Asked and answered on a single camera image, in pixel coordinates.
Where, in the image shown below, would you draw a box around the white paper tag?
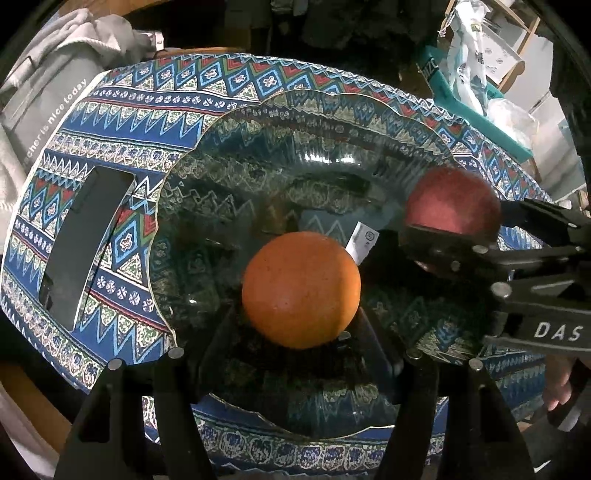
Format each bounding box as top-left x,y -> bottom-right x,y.
345,223 -> 379,266

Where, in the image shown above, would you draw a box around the black phone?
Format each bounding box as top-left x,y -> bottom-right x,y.
38,167 -> 137,332

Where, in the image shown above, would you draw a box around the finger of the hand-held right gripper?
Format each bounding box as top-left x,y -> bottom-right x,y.
501,199 -> 591,246
401,224 -> 591,278

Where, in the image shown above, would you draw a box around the grey garment with white print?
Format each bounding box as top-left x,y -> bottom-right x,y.
0,44 -> 153,167

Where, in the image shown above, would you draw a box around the clear plastic bag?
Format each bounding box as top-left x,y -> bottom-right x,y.
485,99 -> 541,162

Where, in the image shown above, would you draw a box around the large orange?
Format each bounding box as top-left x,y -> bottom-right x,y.
241,232 -> 362,349

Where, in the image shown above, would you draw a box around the scalloped glass plate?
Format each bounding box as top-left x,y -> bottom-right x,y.
150,90 -> 509,446

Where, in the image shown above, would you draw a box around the person's right hand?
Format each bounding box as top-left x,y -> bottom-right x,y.
544,357 -> 574,411

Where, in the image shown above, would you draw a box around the blue patterned tablecloth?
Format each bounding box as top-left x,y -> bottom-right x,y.
0,50 -> 555,480

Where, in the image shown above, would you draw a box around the grey and white clothes pile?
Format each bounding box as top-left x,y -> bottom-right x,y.
0,8 -> 160,241

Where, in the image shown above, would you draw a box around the teal plastic bin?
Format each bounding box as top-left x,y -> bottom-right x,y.
416,44 -> 541,162

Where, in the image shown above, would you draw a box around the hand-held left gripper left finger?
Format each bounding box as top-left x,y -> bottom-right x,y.
54,305 -> 254,480

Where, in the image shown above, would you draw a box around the wooden shelf rack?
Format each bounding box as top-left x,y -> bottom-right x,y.
443,0 -> 543,93

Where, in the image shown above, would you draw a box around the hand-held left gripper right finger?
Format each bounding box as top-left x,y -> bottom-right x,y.
350,305 -> 536,480

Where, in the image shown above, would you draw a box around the printed plastic bag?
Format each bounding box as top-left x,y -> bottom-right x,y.
438,0 -> 518,116

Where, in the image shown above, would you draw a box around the bright red apple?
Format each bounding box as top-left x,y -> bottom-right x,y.
404,166 -> 502,275

